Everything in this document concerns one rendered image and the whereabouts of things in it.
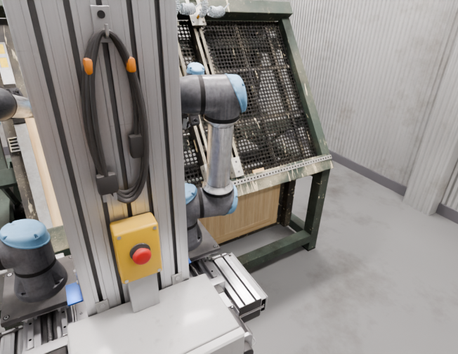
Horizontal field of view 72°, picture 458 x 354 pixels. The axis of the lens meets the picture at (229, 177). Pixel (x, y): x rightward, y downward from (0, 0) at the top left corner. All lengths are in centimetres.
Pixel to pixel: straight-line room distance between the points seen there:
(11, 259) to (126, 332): 47
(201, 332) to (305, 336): 162
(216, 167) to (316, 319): 160
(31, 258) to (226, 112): 72
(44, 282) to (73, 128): 67
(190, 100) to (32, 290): 75
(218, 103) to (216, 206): 40
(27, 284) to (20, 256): 11
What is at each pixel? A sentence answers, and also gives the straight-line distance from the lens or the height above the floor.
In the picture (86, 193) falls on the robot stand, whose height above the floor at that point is 154.
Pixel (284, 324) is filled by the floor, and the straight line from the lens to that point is 236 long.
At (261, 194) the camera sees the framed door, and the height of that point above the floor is 58.
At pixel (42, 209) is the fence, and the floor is 98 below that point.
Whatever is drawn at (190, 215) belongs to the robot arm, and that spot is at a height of 119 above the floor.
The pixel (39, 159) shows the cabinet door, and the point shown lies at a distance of 182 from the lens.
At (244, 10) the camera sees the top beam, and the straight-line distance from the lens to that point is 249.
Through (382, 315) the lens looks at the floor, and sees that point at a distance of 262.
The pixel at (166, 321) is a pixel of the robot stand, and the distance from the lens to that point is 79.
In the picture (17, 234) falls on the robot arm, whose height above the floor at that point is 127.
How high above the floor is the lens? 185
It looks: 28 degrees down
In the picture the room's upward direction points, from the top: 2 degrees clockwise
